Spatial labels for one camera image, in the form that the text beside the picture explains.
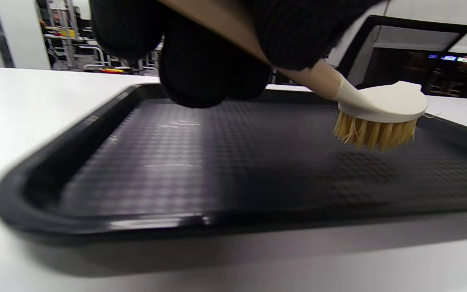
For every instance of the person's left hand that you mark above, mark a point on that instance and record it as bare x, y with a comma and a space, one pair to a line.
205, 65

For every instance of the black plastic tray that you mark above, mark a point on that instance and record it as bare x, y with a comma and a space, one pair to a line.
237, 162

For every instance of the white pot brush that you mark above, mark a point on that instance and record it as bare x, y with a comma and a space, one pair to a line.
383, 103

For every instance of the black mesh office chair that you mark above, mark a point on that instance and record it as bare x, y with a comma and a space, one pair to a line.
399, 48

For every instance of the white desk frame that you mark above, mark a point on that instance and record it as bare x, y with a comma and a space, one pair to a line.
75, 48

